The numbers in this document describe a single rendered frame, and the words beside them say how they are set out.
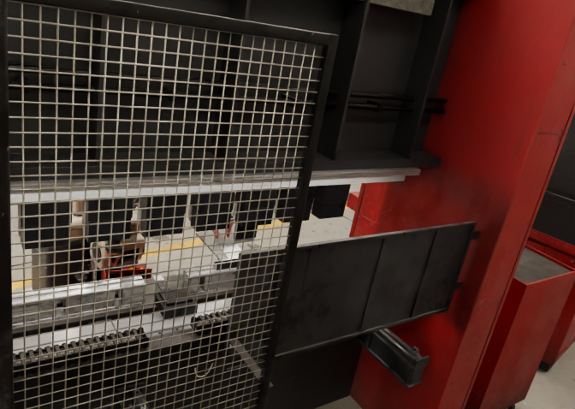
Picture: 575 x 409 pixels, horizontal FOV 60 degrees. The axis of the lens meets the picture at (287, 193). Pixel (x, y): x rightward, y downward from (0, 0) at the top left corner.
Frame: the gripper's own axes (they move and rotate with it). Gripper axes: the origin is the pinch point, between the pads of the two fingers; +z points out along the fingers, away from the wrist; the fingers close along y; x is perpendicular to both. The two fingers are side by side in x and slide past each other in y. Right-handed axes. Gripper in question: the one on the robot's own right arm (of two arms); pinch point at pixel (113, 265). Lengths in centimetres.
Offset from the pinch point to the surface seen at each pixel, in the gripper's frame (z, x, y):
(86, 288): -5.1, -15.6, 46.7
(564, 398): 89, 277, 47
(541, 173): -59, 155, 97
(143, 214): -33, 3, 50
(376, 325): 6, 90, 81
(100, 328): 0, -14, 73
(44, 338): 0, -30, 75
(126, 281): -6.0, -1.4, 44.2
